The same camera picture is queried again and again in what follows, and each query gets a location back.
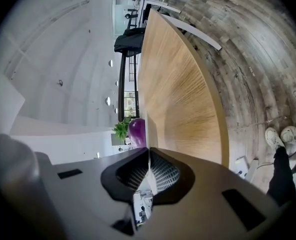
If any black jacket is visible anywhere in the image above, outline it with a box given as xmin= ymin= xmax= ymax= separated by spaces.
xmin=113 ymin=27 xmax=146 ymax=58

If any white sneaker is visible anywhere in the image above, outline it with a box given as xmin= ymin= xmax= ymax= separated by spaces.
xmin=264 ymin=126 xmax=286 ymax=155
xmin=280 ymin=125 xmax=296 ymax=146

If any white power strip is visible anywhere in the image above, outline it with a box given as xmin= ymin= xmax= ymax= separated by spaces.
xmin=234 ymin=155 xmax=259 ymax=183

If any wooden table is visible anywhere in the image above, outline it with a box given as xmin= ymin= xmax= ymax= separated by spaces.
xmin=137 ymin=8 xmax=230 ymax=170

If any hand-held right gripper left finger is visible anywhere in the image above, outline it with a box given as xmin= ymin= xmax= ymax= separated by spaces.
xmin=35 ymin=147 xmax=150 ymax=240

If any green potted plant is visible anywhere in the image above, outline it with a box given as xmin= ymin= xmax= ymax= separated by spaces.
xmin=111 ymin=117 xmax=133 ymax=146

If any black framed window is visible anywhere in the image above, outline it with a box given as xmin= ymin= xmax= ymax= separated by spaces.
xmin=118 ymin=50 xmax=140 ymax=123

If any person's black trouser leg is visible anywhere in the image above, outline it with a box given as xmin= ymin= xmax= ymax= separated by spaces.
xmin=266 ymin=145 xmax=296 ymax=207

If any white desk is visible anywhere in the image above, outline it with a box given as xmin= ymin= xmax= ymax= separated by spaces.
xmin=139 ymin=0 xmax=181 ymax=14

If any purple eggplant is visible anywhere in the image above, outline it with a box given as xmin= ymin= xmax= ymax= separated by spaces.
xmin=127 ymin=117 xmax=148 ymax=150

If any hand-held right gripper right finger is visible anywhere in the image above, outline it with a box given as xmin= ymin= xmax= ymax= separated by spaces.
xmin=137 ymin=147 xmax=287 ymax=240

